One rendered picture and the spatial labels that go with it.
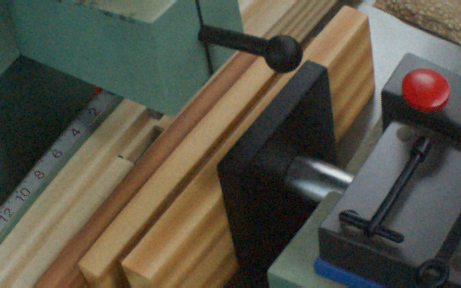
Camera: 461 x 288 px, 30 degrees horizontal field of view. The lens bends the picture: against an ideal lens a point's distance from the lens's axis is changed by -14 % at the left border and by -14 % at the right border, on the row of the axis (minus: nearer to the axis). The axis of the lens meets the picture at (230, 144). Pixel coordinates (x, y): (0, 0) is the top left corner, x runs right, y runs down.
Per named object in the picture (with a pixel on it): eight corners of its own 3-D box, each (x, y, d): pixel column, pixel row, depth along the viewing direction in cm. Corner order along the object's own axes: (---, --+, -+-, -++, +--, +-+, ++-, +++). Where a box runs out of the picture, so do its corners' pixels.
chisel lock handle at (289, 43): (292, 86, 47) (287, 57, 46) (186, 48, 50) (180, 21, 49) (312, 62, 48) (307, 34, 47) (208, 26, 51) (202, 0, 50)
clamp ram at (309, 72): (340, 308, 52) (339, 218, 45) (237, 265, 55) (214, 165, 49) (412, 203, 56) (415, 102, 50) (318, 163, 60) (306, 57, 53)
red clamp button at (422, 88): (437, 123, 46) (438, 110, 45) (393, 103, 47) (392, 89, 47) (456, 89, 47) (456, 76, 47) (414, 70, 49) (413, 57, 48)
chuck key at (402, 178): (398, 253, 43) (399, 241, 42) (334, 227, 44) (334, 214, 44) (453, 159, 46) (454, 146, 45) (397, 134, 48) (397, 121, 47)
